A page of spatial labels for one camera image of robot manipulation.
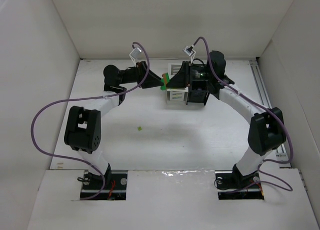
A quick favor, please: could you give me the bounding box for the green rectangular lego brick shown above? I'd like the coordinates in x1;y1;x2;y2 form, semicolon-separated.
162;73;170;84

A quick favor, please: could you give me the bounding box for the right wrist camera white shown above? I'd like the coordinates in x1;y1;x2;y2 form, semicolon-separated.
183;45;196;63

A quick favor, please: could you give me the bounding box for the black slotted container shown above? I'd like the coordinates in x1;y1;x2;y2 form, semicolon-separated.
186;80;210;106

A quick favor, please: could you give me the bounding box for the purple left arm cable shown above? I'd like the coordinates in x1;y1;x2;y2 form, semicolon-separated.
30;41;150;200

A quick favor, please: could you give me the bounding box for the green rounded brick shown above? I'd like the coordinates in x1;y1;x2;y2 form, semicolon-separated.
160;81;167;91

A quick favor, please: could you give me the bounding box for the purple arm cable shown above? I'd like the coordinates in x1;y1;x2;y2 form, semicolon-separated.
192;36;294;192
30;41;150;200

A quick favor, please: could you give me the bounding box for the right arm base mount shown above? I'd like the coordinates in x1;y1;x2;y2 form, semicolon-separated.
214;171;264;200

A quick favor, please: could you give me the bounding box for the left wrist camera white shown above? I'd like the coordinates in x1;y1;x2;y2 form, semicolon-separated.
129;47;143;64

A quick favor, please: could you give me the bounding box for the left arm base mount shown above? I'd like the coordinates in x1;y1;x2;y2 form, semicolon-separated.
77;169;129;200

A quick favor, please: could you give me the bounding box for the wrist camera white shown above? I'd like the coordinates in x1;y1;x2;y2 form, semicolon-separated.
129;47;143;64
183;45;196;63

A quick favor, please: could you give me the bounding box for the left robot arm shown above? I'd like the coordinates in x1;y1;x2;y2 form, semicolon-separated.
64;61;163;184

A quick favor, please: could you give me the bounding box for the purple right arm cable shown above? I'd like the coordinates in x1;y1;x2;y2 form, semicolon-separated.
192;36;294;192

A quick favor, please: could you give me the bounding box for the white slotted container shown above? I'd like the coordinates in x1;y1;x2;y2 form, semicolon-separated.
164;63;189;104

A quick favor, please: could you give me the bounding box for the brown lego plate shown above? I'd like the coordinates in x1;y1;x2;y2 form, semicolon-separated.
160;73;170;90

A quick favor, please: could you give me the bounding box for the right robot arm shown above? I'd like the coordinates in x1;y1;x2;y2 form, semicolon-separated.
165;51;286;190

